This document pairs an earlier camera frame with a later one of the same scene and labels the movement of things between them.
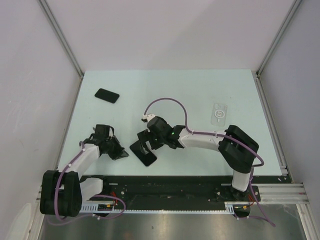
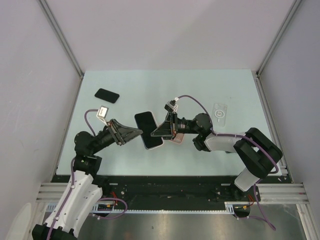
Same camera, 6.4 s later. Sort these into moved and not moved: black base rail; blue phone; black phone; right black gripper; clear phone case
Moved: blue phone; right black gripper
Not moved: clear phone case; black phone; black base rail
